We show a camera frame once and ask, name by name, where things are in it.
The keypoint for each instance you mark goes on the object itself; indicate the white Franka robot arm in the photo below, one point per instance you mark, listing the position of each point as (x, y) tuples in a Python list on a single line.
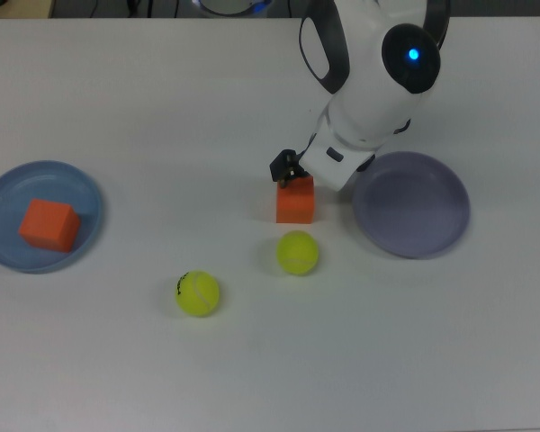
[(373, 99)]

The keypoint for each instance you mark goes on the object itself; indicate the orange foam cube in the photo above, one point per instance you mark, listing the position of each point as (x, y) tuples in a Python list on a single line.
[(48, 224), (295, 204)]

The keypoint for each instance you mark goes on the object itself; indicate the yellow tennis ball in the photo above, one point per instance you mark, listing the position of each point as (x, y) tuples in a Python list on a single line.
[(297, 252), (198, 293)]

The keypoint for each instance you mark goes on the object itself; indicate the purple plate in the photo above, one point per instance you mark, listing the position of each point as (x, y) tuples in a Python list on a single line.
[(414, 207)]

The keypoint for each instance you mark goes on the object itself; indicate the blue plate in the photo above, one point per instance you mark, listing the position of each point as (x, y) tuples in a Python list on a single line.
[(90, 202)]

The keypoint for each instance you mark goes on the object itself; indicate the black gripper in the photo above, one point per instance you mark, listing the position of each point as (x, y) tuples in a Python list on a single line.
[(367, 164)]

